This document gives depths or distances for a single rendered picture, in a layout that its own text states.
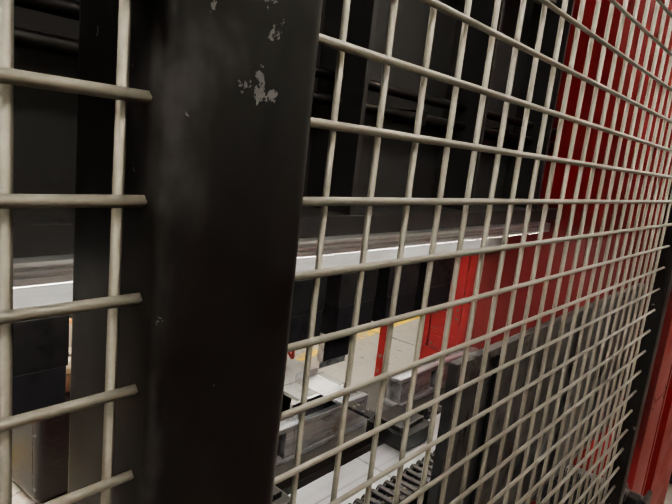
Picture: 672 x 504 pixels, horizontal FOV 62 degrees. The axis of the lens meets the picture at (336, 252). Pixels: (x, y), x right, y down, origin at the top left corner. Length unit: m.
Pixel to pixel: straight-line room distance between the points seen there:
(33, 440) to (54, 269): 1.60
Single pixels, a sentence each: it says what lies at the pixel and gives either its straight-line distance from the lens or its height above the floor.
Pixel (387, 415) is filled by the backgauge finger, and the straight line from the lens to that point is 1.38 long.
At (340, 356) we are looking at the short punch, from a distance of 1.51.
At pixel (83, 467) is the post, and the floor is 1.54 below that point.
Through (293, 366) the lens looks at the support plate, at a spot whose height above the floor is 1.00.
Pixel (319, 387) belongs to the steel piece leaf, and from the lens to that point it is 1.55.
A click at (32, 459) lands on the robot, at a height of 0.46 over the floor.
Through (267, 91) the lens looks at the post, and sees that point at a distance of 0.16.
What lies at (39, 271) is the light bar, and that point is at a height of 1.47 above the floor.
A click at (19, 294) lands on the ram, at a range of 0.94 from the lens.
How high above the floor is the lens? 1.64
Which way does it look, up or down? 11 degrees down
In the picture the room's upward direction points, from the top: 6 degrees clockwise
